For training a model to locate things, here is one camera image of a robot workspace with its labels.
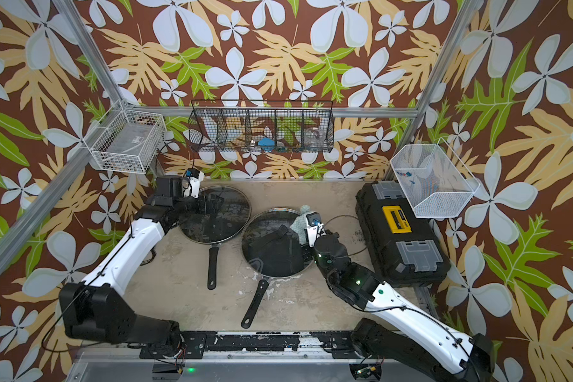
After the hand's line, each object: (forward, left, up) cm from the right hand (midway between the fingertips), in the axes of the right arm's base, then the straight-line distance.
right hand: (303, 228), depth 72 cm
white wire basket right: (+18, -48, +1) cm, 51 cm away
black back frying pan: (-3, +31, -16) cm, 35 cm away
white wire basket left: (+32, +63, +9) cm, 71 cm away
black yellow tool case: (-3, -33, -8) cm, 35 cm away
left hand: (+15, +31, -1) cm, 35 cm away
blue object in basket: (+39, +13, +3) cm, 41 cm away
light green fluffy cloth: (-2, +1, +4) cm, 5 cm away
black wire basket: (+46, +15, +6) cm, 49 cm away
